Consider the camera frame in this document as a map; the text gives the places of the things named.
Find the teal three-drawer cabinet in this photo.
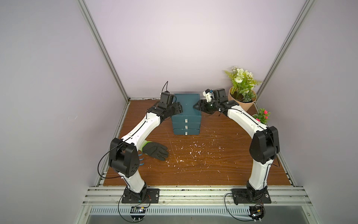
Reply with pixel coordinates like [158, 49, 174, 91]
[171, 94, 201, 135]

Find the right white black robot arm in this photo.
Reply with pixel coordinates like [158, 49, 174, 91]
[193, 89, 280, 201]

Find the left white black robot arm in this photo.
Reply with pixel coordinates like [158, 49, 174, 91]
[108, 91, 183, 202]

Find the large white-flower potted plant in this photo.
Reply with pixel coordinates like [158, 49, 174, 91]
[224, 66, 262, 112]

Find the black green work glove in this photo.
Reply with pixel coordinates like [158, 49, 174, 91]
[141, 141, 169, 161]

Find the small pink-flower potted plant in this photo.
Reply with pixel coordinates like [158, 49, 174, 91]
[253, 108, 271, 125]

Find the left electronics board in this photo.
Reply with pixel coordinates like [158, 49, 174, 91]
[130, 206, 147, 223]

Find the electronics board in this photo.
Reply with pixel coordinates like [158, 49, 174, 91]
[130, 206, 147, 223]
[249, 204, 265, 222]

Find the right electronics board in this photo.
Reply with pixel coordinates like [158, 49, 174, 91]
[249, 204, 265, 222]

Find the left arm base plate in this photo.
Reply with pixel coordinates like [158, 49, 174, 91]
[121, 188, 160, 203]

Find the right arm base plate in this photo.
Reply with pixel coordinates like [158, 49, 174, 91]
[231, 187, 272, 205]

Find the aluminium front rail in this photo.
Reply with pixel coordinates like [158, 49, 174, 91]
[82, 186, 312, 206]

